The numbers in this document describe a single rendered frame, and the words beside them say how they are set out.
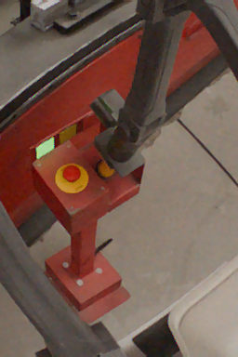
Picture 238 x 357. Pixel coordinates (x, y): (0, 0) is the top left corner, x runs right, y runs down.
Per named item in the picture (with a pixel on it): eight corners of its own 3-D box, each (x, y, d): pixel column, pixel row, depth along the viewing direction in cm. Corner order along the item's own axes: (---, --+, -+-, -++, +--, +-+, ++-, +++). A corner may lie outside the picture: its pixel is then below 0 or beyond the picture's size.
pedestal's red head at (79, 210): (71, 237, 140) (70, 202, 124) (33, 187, 146) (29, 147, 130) (139, 192, 147) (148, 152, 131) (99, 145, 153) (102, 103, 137)
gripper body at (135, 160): (116, 125, 133) (125, 112, 126) (144, 164, 132) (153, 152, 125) (92, 139, 130) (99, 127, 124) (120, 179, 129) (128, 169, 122)
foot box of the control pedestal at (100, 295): (86, 325, 195) (86, 317, 185) (43, 273, 204) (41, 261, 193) (132, 297, 202) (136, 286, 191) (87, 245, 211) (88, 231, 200)
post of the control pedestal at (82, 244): (80, 278, 192) (82, 204, 145) (70, 266, 193) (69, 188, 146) (93, 271, 193) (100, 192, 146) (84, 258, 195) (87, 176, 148)
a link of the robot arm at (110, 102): (130, 138, 111) (165, 115, 115) (93, 90, 112) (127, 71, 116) (112, 160, 122) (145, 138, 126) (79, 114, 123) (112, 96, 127)
